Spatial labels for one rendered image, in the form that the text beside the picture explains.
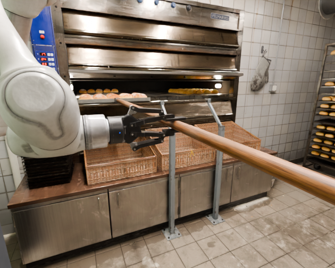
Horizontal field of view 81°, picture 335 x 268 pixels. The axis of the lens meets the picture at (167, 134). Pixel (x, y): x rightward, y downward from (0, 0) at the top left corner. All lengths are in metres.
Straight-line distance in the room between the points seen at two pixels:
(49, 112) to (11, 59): 0.14
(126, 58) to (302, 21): 2.43
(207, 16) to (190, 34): 0.28
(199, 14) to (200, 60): 0.45
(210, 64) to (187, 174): 1.26
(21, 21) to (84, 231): 1.38
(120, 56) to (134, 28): 0.28
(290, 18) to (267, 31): 0.42
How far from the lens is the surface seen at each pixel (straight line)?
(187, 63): 2.22
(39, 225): 1.71
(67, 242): 1.81
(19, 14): 0.92
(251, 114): 2.87
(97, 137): 0.51
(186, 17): 2.31
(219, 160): 1.86
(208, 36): 2.40
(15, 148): 0.53
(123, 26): 2.04
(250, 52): 2.77
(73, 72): 1.78
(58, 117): 0.33
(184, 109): 2.23
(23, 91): 0.33
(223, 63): 2.49
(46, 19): 1.96
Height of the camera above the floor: 1.32
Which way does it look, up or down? 15 degrees down
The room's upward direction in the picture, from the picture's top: straight up
